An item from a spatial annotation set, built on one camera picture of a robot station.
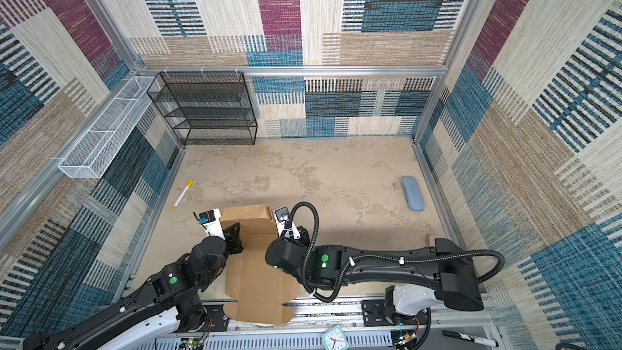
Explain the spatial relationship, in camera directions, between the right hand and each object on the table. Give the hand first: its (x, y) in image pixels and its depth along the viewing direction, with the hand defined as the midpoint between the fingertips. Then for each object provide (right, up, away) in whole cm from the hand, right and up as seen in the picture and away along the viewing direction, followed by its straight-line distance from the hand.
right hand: (282, 234), depth 72 cm
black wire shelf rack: (-39, +45, +38) cm, 71 cm away
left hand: (-13, +2, +5) cm, 15 cm away
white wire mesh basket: (-56, +25, +1) cm, 61 cm away
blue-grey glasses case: (+49, +8, +27) cm, 57 cm away
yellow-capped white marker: (-44, +11, +33) cm, 56 cm away
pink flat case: (+50, -7, +14) cm, 53 cm away
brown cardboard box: (-7, -17, +1) cm, 18 cm away
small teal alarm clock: (+15, -28, -3) cm, 32 cm away
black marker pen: (+53, -28, -3) cm, 60 cm away
